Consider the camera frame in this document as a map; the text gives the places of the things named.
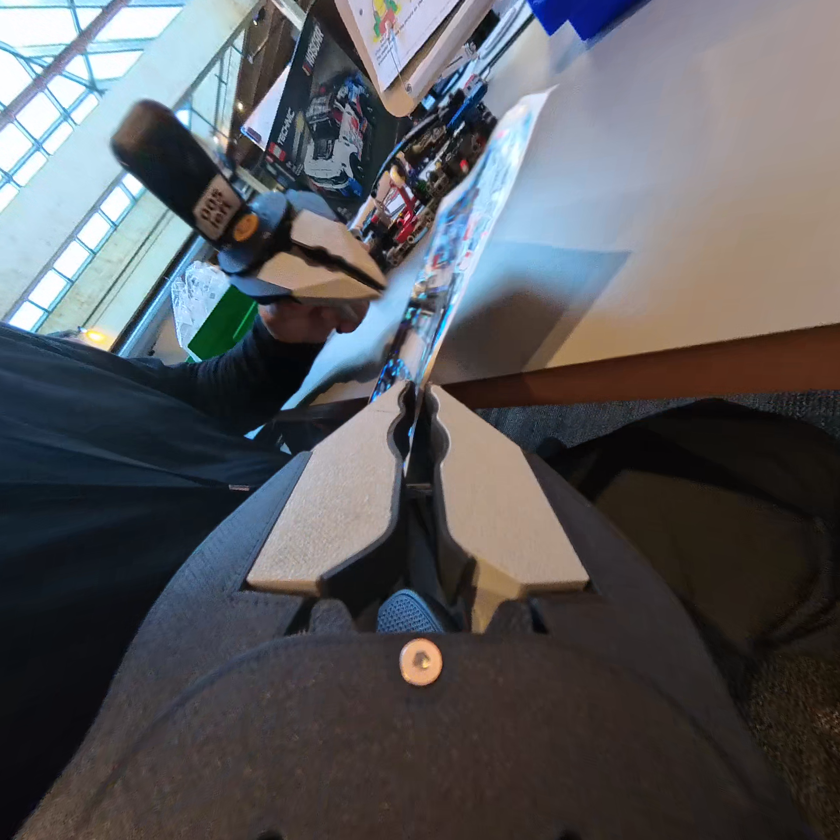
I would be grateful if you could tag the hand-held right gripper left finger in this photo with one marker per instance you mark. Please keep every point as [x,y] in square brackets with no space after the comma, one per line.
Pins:
[334,512]

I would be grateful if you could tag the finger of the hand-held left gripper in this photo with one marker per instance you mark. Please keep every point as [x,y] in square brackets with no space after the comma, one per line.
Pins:
[302,279]
[328,239]

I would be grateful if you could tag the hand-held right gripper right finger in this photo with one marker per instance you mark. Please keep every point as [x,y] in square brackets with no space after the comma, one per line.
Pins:
[499,518]

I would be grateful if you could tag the holographic sticker sheet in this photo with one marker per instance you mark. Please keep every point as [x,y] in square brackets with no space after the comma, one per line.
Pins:
[472,210]

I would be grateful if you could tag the person's left forearm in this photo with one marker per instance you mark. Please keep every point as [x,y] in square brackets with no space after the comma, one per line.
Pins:
[249,374]

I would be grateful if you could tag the person's left hand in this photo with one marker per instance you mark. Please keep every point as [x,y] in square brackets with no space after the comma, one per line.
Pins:
[302,327]

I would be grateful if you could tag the green plastic bin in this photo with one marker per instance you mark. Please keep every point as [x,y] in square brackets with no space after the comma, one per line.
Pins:
[223,325]

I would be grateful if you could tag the clear plastic bags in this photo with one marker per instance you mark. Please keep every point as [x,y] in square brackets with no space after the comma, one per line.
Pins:
[197,295]

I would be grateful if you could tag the whiteboard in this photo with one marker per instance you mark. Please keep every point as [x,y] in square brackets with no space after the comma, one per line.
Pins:
[266,111]

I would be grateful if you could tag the partly built toy car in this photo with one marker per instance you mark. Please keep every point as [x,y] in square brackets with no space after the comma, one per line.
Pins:
[420,177]

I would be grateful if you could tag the black toy car box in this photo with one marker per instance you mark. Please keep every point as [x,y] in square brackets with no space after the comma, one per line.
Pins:
[328,118]

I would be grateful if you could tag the grey mesh shoe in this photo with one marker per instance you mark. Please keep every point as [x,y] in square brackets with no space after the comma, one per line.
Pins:
[407,613]

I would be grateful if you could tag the person's leg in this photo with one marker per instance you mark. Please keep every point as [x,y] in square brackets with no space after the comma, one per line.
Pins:
[709,538]

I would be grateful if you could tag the printed instruction sheet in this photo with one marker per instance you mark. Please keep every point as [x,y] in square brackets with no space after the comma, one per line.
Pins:
[394,33]

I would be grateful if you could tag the blue plastic bin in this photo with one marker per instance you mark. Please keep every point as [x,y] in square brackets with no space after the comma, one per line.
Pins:
[590,16]

